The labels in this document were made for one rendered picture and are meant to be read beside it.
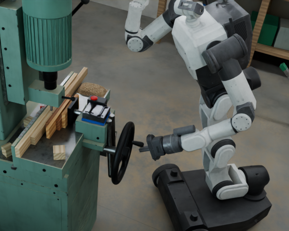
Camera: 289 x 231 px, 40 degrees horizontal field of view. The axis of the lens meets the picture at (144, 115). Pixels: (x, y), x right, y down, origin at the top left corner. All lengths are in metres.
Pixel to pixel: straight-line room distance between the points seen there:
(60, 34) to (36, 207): 0.81
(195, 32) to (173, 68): 2.39
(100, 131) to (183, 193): 0.97
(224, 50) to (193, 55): 0.17
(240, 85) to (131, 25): 0.65
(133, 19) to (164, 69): 2.12
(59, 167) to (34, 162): 0.10
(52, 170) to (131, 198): 1.16
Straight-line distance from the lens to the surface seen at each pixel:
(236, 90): 1.60
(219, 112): 1.96
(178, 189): 2.52
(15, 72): 1.65
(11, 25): 1.56
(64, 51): 1.55
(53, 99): 1.68
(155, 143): 1.81
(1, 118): 1.79
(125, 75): 3.84
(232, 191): 2.45
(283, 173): 3.17
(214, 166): 2.22
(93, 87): 1.95
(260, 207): 2.62
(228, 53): 1.55
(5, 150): 1.76
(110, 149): 1.77
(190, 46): 1.65
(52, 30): 1.48
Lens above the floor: 2.02
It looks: 37 degrees down
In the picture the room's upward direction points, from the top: 8 degrees clockwise
